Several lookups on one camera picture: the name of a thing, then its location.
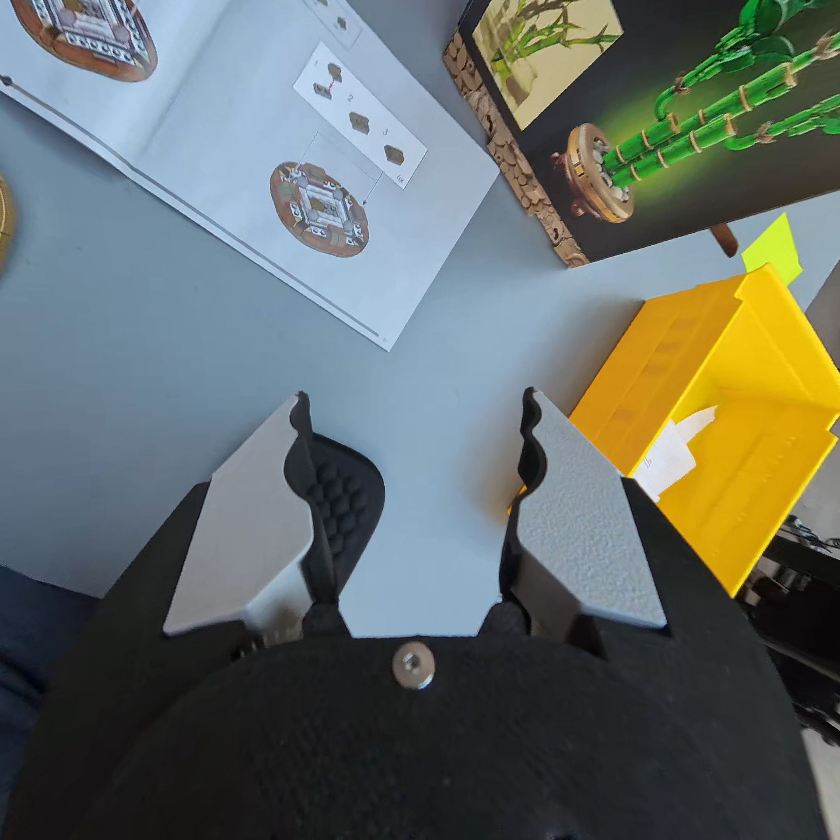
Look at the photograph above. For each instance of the brown lego piece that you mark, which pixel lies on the brown lego piece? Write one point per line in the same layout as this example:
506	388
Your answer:
725	239

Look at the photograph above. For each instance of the round brown lego base model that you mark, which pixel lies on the round brown lego base model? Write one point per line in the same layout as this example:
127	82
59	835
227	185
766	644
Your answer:
5	223

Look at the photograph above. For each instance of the yellow plastic bin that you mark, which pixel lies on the yellow plastic bin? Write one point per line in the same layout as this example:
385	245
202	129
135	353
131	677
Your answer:
735	354

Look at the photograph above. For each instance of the open lego instruction booklet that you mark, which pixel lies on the open lego instruction booklet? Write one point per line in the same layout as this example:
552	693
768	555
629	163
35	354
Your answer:
229	131

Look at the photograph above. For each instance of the black lego set box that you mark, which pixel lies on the black lego set box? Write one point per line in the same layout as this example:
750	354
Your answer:
689	52

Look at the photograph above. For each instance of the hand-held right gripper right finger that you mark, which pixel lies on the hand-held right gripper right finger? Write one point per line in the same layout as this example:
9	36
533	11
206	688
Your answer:
584	538

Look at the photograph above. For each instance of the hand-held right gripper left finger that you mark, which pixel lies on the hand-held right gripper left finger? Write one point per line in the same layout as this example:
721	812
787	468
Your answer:
243	538

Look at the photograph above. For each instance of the white paper label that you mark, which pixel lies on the white paper label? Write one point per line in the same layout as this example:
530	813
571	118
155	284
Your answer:
669	453

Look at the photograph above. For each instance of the yellow-green sticky note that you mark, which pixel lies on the yellow-green sticky note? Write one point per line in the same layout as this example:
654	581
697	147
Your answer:
774	253

